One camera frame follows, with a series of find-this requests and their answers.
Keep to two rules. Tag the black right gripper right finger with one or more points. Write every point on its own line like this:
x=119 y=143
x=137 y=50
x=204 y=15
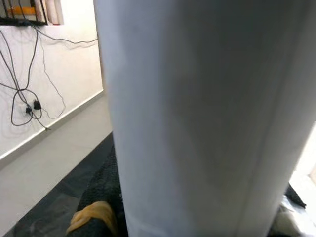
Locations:
x=292 y=200

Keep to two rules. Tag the white plastic table leg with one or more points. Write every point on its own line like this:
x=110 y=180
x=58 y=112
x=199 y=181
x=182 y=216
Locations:
x=197 y=111

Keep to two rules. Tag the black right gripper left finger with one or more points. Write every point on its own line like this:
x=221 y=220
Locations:
x=103 y=182

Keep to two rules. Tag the yellow rubber band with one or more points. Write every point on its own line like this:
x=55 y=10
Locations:
x=93 y=212

